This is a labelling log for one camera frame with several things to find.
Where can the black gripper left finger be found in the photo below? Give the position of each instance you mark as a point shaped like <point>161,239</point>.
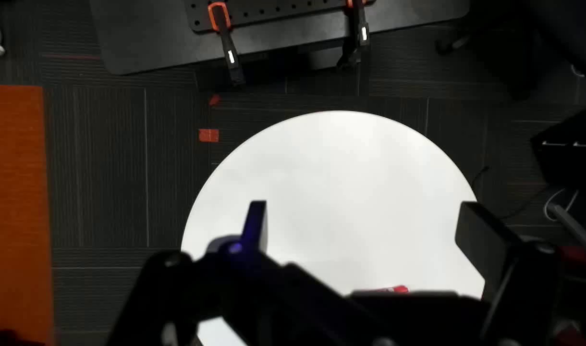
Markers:
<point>257,223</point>

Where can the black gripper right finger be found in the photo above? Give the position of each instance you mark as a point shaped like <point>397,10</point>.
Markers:
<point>497,250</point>

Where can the orange tape piece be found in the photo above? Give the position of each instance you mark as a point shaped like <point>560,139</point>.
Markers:
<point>209,135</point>

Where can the orange black clamp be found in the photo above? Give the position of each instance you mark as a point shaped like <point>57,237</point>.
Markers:
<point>360,31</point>
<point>228,45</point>

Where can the orange floor mat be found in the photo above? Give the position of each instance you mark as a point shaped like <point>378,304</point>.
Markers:
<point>16,212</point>

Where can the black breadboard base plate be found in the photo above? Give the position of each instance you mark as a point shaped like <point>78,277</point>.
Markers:
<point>151,39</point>

